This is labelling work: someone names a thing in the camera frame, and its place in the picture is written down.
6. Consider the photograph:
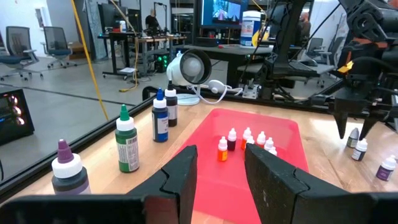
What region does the red plastic tray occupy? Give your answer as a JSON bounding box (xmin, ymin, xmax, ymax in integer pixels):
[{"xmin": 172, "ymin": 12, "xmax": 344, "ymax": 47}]
[{"xmin": 174, "ymin": 108, "xmax": 310, "ymax": 224}]

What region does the yellow hanging cable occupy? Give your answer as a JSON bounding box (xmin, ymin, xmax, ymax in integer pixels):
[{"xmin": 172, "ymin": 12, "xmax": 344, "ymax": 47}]
[{"xmin": 70, "ymin": 0, "xmax": 110, "ymax": 121}]

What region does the yellow cable tag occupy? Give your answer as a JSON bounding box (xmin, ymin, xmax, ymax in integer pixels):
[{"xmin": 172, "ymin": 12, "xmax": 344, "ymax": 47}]
[{"xmin": 337, "ymin": 60, "xmax": 355, "ymax": 75}]

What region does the person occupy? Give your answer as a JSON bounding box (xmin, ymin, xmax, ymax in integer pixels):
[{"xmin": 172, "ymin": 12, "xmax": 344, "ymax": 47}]
[
  {"xmin": 297, "ymin": 11, "xmax": 312, "ymax": 47},
  {"xmin": 145, "ymin": 8, "xmax": 162, "ymax": 32}
]

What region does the large wall monitor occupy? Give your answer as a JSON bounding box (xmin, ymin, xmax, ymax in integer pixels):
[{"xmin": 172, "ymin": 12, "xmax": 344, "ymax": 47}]
[{"xmin": 200, "ymin": 0, "xmax": 249, "ymax": 27}]

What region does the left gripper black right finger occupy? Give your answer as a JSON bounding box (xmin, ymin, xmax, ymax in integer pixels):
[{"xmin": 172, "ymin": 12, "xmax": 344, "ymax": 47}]
[{"xmin": 244, "ymin": 143, "xmax": 373, "ymax": 224}]

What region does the black standing desk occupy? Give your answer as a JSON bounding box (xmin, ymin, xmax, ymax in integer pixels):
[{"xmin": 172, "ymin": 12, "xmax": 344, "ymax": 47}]
[{"xmin": 98, "ymin": 30, "xmax": 187, "ymax": 80}]

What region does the black computer tower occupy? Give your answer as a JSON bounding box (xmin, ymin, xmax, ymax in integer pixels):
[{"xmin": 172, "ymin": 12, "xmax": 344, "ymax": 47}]
[{"xmin": 0, "ymin": 88, "xmax": 35, "ymax": 146}]

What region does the black work table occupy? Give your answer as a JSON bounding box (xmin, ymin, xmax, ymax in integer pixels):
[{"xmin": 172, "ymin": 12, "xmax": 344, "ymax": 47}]
[{"xmin": 183, "ymin": 43, "xmax": 274, "ymax": 90}]

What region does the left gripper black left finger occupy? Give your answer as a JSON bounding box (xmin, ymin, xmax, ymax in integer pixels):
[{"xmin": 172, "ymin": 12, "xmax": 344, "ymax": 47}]
[{"xmin": 127, "ymin": 144, "xmax": 198, "ymax": 224}]

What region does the black aluminium table frame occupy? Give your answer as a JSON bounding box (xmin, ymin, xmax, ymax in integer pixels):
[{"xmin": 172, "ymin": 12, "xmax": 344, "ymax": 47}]
[{"xmin": 0, "ymin": 85, "xmax": 398, "ymax": 203}]

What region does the white spot lamp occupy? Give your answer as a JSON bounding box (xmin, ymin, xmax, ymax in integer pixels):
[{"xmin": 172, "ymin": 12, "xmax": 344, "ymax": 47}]
[{"xmin": 166, "ymin": 49, "xmax": 213, "ymax": 106}]

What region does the large dark-capped dye bottle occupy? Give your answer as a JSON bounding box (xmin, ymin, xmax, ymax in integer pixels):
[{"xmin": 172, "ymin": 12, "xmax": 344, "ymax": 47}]
[{"xmin": 164, "ymin": 80, "xmax": 178, "ymax": 128}]

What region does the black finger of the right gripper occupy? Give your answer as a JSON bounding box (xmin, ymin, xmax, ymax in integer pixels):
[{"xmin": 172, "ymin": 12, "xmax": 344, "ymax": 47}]
[
  {"xmin": 359, "ymin": 115, "xmax": 382, "ymax": 141},
  {"xmin": 331, "ymin": 110, "xmax": 349, "ymax": 140}
]

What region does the large purple-capped dye bottle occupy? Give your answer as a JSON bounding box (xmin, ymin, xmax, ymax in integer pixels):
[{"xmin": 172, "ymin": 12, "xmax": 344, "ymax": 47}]
[{"xmin": 51, "ymin": 139, "xmax": 91, "ymax": 195}]

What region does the grey office chair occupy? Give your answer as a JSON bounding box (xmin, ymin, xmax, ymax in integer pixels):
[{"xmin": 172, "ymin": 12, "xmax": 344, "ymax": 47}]
[
  {"xmin": 306, "ymin": 37, "xmax": 340, "ymax": 90},
  {"xmin": 40, "ymin": 26, "xmax": 78, "ymax": 69},
  {"xmin": 0, "ymin": 26, "xmax": 44, "ymax": 82}
]

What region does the large green-capped dye bottle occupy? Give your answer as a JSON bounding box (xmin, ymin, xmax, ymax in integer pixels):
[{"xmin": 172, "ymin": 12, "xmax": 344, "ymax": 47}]
[{"xmin": 114, "ymin": 104, "xmax": 140, "ymax": 174}]

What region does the large blue-capped dye bottle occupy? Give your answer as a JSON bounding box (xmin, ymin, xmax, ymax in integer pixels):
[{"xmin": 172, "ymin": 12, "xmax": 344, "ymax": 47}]
[{"xmin": 151, "ymin": 87, "xmax": 169, "ymax": 143}]

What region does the white lamp cable with switch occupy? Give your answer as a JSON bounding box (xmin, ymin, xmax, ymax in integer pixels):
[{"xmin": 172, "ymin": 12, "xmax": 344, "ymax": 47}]
[{"xmin": 189, "ymin": 79, "xmax": 244, "ymax": 105}]

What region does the white wipes canister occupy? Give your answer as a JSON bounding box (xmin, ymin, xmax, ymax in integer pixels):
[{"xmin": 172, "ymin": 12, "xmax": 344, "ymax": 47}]
[{"xmin": 239, "ymin": 10, "xmax": 262, "ymax": 48}]

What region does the yellow floor cable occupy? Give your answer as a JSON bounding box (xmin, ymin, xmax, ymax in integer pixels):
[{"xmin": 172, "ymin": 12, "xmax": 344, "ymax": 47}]
[{"xmin": 108, "ymin": 0, "xmax": 141, "ymax": 93}]

